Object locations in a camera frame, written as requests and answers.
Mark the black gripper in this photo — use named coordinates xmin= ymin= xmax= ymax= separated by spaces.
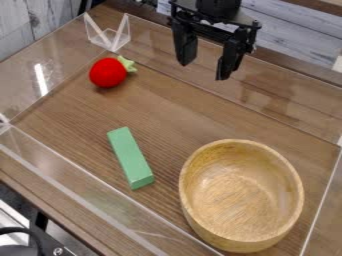
xmin=168 ymin=0 xmax=261 ymax=80

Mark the red plush strawberry toy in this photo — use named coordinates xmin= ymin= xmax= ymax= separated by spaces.
xmin=88 ymin=55 xmax=137 ymax=88

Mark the green rectangular block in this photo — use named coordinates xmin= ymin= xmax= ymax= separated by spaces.
xmin=106 ymin=127 xmax=154 ymax=190

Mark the wooden bowl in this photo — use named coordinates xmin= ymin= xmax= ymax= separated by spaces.
xmin=178 ymin=139 xmax=304 ymax=253

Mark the clear acrylic corner bracket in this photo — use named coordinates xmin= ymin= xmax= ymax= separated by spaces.
xmin=82 ymin=13 xmax=130 ymax=53

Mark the clear acrylic tray wall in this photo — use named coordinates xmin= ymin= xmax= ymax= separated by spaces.
xmin=0 ymin=15 xmax=342 ymax=256

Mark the black metal table frame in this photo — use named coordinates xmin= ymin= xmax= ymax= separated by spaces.
xmin=29 ymin=211 xmax=76 ymax=256

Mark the black cable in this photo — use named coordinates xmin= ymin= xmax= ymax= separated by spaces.
xmin=0 ymin=226 xmax=44 ymax=256

